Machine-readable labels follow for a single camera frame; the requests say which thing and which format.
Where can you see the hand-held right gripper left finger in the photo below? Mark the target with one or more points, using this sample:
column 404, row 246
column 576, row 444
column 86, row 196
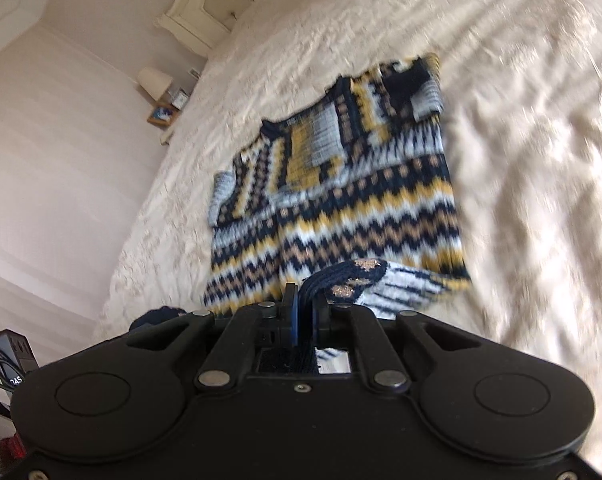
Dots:
column 292, row 312

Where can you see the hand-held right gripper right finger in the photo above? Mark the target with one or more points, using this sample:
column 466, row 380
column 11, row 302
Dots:
column 321, row 316

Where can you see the navy yellow patterned knit sweater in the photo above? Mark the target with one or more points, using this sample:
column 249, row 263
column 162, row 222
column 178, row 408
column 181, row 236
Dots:
column 351, row 185

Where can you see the cream nightstand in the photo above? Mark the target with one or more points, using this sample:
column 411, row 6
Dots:
column 168, row 135

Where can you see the small white alarm clock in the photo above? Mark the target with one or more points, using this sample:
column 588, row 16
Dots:
column 179, row 97

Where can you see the bed with white bedspread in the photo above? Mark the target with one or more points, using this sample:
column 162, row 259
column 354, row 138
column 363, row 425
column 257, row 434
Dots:
column 506, row 135

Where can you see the cream shade table lamp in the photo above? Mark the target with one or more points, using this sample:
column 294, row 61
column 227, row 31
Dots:
column 155, row 81

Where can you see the black power adapter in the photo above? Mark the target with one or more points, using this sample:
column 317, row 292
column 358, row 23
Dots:
column 12, row 357

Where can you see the red object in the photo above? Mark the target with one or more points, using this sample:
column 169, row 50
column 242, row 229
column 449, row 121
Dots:
column 12, row 447

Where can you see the cream tufted headboard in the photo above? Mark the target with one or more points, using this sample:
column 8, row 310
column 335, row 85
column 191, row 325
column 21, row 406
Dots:
column 196, row 7

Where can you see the wooden photo frame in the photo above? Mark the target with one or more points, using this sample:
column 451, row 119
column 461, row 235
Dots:
column 162, row 115

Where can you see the white wall socket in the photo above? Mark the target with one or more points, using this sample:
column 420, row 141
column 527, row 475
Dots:
column 195, row 73

